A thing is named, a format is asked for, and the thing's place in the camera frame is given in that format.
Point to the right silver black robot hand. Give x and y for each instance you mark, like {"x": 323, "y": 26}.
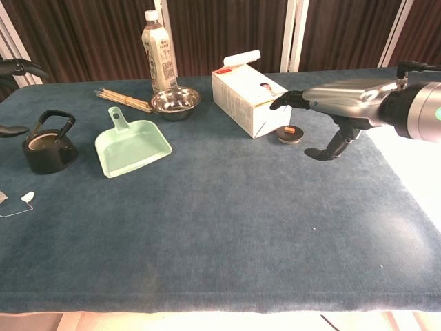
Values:
{"x": 348, "y": 100}

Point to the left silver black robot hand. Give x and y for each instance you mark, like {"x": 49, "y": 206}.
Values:
{"x": 13, "y": 129}

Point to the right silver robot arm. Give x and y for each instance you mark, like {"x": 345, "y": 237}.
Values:
{"x": 420, "y": 110}

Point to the black cast iron teapot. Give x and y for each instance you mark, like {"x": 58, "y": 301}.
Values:
{"x": 48, "y": 155}

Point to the small black round lid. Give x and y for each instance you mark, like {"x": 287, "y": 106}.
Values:
{"x": 290, "y": 135}

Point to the white plastic bottle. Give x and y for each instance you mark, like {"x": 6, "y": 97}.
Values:
{"x": 160, "y": 65}

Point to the white cardboard carton box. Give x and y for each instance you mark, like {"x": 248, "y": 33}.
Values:
{"x": 248, "y": 100}

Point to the bamboo stick bundle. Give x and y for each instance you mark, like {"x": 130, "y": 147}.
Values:
{"x": 120, "y": 98}

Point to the mint green plastic dustpan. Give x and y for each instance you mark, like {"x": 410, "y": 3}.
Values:
{"x": 131, "y": 148}

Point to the dark brown pleated curtain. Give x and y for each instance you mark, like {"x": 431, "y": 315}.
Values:
{"x": 224, "y": 27}

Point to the stainless steel bowl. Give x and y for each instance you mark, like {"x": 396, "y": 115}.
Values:
{"x": 175, "y": 101}

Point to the blue carpet table cover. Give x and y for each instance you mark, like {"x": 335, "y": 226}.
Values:
{"x": 220, "y": 213}

